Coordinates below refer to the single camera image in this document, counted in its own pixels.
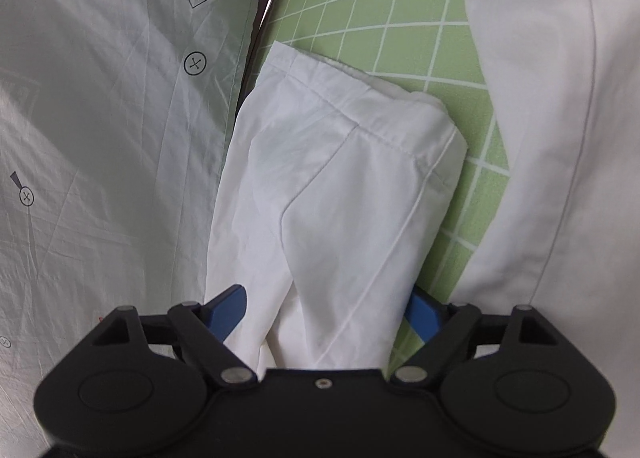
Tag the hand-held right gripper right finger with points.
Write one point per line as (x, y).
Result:
(423, 314)

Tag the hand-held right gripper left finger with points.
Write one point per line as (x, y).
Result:
(231, 309)

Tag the green grid mat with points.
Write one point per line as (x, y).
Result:
(395, 33)

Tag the pale printed sheet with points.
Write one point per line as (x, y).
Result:
(115, 128)

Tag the white shirt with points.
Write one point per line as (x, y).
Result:
(345, 198)

